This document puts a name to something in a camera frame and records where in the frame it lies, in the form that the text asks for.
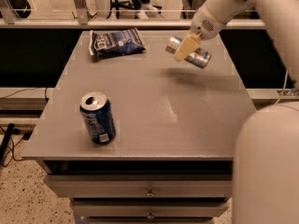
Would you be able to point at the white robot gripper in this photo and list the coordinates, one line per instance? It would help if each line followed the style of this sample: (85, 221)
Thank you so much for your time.
(204, 25)

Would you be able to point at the silver blue redbull can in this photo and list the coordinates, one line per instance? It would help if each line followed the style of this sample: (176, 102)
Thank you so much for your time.
(199, 58)

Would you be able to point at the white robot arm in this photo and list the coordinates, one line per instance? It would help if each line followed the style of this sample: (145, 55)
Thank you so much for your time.
(266, 156)

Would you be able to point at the blue pepsi soda can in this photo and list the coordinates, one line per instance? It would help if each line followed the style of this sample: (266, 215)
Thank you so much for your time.
(95, 109)

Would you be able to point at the white shoes of person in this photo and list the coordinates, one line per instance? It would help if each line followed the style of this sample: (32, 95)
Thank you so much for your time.
(145, 10)

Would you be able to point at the blue chip bag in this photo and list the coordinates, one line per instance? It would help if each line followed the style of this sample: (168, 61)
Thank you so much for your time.
(115, 44)

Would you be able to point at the grey drawer cabinet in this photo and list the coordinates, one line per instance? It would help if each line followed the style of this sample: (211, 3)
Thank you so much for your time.
(173, 121)

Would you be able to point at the upper grey drawer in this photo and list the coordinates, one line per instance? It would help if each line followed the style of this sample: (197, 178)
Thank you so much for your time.
(79, 186)

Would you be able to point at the grey drawer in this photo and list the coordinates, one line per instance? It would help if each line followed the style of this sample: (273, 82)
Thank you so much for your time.
(149, 208)
(79, 186)

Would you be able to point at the lower grey drawer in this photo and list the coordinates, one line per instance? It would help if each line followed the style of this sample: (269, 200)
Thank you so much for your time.
(149, 208)

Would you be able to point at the metal guard rail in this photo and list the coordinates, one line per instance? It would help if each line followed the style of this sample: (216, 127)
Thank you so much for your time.
(84, 14)

